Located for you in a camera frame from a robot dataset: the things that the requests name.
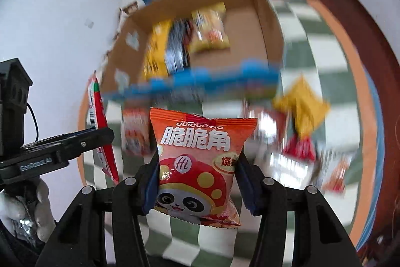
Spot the black cable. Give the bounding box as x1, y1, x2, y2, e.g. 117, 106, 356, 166
25, 102, 41, 143

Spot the black silver snack packet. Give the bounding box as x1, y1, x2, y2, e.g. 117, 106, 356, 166
164, 18, 193, 74

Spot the plain yellow snack packet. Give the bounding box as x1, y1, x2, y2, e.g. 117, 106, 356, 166
273, 76, 331, 138

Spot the cardboard box with blue print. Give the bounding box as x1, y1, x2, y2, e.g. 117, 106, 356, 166
100, 0, 286, 102

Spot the yellow black snack packet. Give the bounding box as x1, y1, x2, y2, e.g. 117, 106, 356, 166
142, 21, 173, 81

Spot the person's left hand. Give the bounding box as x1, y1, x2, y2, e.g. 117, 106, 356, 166
0, 178, 57, 244

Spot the long red white snack packet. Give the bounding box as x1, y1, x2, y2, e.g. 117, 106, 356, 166
88, 75, 121, 186

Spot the orange panda snack packet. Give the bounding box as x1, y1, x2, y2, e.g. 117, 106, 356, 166
149, 107, 259, 227

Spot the silver red snack packet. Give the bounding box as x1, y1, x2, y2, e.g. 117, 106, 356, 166
246, 107, 292, 149

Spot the yellow orange snack packet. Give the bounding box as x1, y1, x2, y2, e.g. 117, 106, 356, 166
187, 3, 231, 54

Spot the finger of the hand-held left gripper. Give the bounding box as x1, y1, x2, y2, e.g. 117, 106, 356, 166
19, 127, 115, 162

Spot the small white brown object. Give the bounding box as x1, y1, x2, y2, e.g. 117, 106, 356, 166
118, 0, 146, 24

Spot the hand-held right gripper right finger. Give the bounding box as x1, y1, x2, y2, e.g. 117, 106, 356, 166
234, 155, 363, 267

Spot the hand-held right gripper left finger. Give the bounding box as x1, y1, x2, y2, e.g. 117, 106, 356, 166
34, 149, 161, 267

